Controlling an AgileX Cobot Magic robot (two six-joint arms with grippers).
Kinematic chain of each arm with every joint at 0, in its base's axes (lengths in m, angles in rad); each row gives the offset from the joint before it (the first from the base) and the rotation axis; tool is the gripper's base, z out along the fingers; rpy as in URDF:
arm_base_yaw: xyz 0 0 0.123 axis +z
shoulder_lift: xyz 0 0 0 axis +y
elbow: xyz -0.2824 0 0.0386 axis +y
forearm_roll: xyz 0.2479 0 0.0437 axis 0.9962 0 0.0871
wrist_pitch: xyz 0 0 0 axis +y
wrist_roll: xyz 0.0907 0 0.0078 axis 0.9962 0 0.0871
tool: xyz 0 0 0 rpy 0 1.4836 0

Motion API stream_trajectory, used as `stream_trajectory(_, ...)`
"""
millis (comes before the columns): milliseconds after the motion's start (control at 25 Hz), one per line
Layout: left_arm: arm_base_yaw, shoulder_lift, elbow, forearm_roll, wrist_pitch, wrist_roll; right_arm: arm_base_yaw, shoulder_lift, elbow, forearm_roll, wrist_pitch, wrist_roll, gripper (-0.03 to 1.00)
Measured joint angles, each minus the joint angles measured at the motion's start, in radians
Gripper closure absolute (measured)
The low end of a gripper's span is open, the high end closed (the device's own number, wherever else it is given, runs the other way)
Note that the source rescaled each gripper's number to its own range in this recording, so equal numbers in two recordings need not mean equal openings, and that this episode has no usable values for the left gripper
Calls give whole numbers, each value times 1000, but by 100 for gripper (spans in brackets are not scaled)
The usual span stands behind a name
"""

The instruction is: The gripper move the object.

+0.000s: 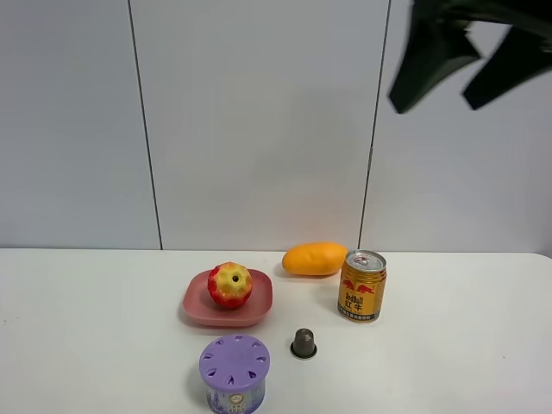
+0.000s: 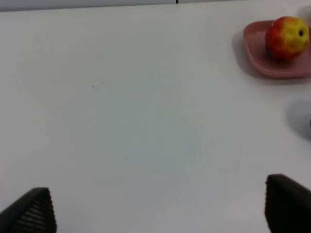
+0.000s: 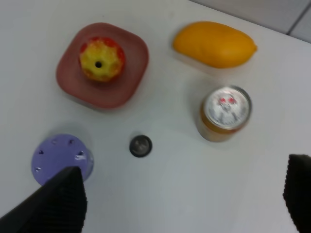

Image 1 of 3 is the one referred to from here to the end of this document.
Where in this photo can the brown coffee capsule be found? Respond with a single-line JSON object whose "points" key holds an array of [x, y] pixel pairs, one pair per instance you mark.
{"points": [[303, 345]]}

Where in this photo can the yellow mango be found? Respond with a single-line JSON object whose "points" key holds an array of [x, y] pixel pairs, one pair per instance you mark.
{"points": [[314, 259]]}

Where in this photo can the red yellow apple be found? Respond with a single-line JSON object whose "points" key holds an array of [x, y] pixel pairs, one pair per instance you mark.
{"points": [[230, 285]]}

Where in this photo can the gold Red Bull can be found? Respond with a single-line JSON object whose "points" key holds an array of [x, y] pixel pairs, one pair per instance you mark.
{"points": [[362, 286]]}

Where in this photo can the pink square plastic plate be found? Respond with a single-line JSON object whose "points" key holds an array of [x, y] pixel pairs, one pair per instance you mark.
{"points": [[197, 307]]}

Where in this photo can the purple air freshener jar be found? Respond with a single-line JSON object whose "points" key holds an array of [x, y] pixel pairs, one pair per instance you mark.
{"points": [[234, 369]]}

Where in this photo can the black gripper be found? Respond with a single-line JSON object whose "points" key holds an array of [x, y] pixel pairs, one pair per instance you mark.
{"points": [[438, 46]]}

